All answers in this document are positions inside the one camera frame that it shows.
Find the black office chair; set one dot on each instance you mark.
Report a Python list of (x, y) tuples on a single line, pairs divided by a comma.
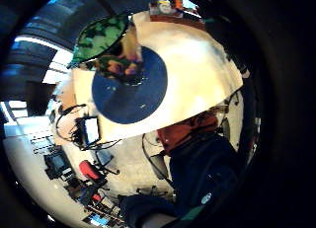
[(105, 160)]

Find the red office chair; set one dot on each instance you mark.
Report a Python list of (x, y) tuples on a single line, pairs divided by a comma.
[(89, 170)]

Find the blue round mat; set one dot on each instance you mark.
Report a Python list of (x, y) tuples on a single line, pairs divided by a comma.
[(131, 99)]

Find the shelf of colourful items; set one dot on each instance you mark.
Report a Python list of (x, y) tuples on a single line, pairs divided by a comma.
[(171, 9)]

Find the black computer monitor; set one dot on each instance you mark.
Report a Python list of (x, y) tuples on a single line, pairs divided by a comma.
[(56, 164)]

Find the green camouflage cloth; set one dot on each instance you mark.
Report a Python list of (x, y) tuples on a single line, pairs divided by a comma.
[(98, 37)]

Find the the person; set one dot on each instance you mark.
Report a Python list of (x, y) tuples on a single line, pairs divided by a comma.
[(200, 168)]

